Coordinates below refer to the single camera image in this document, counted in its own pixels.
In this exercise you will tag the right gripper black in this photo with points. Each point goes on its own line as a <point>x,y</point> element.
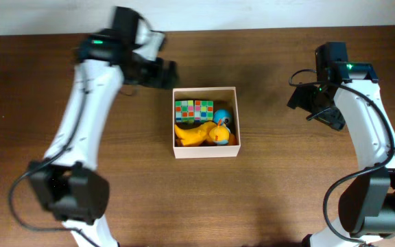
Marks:
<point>316,107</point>

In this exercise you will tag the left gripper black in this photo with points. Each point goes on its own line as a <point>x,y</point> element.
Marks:
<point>158,80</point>

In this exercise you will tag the Rubik's cube one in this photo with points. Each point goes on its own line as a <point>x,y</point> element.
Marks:
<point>184,111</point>
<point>203,111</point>

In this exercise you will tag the yellow rubber duck toy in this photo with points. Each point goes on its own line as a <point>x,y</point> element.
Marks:
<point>196,136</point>

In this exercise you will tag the blue ball toy with eye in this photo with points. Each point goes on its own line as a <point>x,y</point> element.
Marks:
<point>223,116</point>

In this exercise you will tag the orange blue duck toy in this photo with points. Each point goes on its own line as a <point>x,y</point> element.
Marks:
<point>221,135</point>

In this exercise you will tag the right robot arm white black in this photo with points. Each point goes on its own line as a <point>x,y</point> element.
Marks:
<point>359,209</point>

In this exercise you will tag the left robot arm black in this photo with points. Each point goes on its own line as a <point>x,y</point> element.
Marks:
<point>65,182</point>

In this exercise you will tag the white cardboard box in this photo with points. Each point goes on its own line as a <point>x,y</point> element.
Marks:
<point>223,98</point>

